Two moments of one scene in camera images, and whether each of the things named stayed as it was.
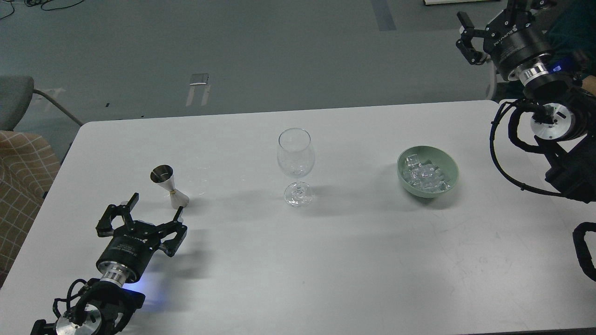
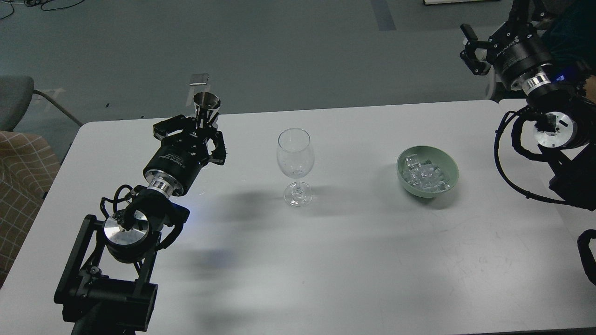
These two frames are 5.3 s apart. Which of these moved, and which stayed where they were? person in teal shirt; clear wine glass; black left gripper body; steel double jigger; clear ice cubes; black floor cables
Moved: steel double jigger; black left gripper body
Stayed: clear wine glass; person in teal shirt; black floor cables; clear ice cubes
